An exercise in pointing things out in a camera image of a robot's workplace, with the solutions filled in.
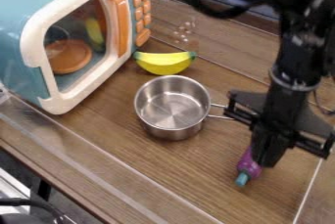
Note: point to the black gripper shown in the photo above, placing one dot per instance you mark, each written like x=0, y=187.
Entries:
x=281, y=123

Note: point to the purple toy eggplant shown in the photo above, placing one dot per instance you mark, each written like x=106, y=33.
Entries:
x=248, y=169

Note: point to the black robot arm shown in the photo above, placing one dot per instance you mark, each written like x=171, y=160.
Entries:
x=305, y=56

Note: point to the yellow toy banana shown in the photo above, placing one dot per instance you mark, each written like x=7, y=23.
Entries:
x=163, y=63

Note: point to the orange microwave turntable plate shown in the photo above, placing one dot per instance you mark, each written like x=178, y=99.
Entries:
x=68, y=55

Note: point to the blue toy microwave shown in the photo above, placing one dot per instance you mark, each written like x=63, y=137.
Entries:
x=113, y=26

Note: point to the silver pot with handle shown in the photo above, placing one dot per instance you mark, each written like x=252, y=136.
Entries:
x=171, y=104

